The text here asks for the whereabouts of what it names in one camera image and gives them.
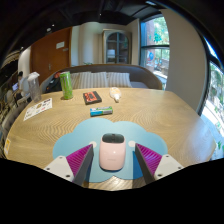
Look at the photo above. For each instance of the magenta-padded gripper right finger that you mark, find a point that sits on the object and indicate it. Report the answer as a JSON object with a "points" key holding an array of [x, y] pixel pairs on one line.
{"points": [[166, 165]]}

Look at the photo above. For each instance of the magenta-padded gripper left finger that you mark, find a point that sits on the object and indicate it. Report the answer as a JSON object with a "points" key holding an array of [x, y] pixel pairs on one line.
{"points": [[60, 166]]}

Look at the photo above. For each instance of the pink computer mouse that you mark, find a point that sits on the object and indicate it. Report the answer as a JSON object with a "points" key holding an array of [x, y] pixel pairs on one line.
{"points": [[112, 153]]}

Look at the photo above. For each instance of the blue cloud-shaped mouse pad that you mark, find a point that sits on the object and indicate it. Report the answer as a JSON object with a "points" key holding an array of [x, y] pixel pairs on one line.
{"points": [[80, 136]]}

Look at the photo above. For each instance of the white sticker sheet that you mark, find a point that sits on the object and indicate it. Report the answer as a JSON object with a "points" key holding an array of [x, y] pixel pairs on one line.
{"points": [[37, 109]]}

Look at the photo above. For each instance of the small green blue pack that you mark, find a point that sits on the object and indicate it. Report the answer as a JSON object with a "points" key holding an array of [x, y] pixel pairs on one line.
{"points": [[101, 111]]}

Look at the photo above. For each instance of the large side window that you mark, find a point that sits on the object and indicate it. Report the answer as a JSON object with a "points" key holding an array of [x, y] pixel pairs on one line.
{"points": [[215, 106]]}

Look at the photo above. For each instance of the black box with red print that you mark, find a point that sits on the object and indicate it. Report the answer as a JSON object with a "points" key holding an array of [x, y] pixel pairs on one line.
{"points": [[92, 97]]}

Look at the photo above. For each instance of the green drink can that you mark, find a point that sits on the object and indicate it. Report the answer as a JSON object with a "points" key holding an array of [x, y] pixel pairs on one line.
{"points": [[66, 86]]}

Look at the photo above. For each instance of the black backpack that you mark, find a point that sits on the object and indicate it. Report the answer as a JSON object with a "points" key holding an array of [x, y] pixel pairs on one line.
{"points": [[53, 85]]}

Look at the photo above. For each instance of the clear shaker bottle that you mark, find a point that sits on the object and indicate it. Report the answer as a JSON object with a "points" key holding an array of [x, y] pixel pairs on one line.
{"points": [[34, 88]]}

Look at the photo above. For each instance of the striped cushion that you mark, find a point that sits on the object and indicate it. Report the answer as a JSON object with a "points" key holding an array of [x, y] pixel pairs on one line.
{"points": [[119, 80], [93, 80], [76, 81]]}

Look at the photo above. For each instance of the white tube packet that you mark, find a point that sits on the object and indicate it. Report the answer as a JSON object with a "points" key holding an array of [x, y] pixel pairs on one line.
{"points": [[115, 94]]}

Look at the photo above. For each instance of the laptop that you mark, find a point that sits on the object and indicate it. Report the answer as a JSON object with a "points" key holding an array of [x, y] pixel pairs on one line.
{"points": [[15, 87]]}

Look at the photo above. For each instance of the person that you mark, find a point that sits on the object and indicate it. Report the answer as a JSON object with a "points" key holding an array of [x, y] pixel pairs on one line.
{"points": [[22, 83]]}

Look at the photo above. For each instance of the brown curved bench sofa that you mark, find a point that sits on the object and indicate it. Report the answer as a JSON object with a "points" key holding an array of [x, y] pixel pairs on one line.
{"points": [[143, 76]]}

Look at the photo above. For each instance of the brown wooden door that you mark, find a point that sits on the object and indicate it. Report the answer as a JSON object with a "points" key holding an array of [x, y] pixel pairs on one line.
{"points": [[43, 56]]}

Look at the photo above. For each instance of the black-framed window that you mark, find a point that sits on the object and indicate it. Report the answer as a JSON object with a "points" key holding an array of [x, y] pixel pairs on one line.
{"points": [[155, 50]]}

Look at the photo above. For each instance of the white door sign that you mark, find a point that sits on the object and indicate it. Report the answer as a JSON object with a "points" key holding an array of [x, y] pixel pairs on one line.
{"points": [[60, 45]]}

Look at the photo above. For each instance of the arched glass cabinet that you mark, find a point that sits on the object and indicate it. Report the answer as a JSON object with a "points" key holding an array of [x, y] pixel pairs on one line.
{"points": [[116, 46]]}

